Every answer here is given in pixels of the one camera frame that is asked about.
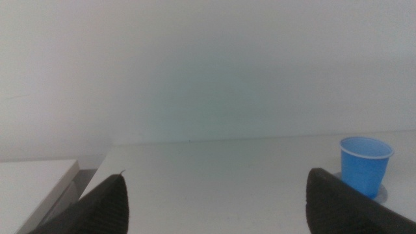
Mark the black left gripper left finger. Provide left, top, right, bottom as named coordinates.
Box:
left=27, top=172, right=131, bottom=234

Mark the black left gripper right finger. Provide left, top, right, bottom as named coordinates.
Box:
left=305, top=167, right=416, bottom=234

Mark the blue plastic cup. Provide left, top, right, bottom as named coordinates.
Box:
left=339, top=136, right=395, bottom=200

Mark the grey round cup mat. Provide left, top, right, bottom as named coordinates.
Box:
left=333, top=171, right=389, bottom=205

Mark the white side table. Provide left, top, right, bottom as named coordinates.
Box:
left=0, top=158, right=81, bottom=234

